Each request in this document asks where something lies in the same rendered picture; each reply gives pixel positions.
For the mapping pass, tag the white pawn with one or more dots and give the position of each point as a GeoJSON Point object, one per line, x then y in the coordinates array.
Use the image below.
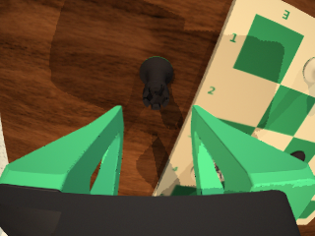
{"type": "Point", "coordinates": [309, 70]}

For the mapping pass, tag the black pawn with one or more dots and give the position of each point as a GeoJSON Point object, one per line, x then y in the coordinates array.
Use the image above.
{"type": "Point", "coordinates": [298, 154]}

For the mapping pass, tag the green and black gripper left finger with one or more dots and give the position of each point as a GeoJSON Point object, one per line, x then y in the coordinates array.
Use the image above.
{"type": "Point", "coordinates": [68, 163]}

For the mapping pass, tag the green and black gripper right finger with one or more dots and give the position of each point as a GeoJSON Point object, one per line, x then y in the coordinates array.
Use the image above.
{"type": "Point", "coordinates": [246, 163]}

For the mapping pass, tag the green and cream chessboard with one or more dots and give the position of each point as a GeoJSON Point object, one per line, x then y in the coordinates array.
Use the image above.
{"type": "Point", "coordinates": [254, 82]}

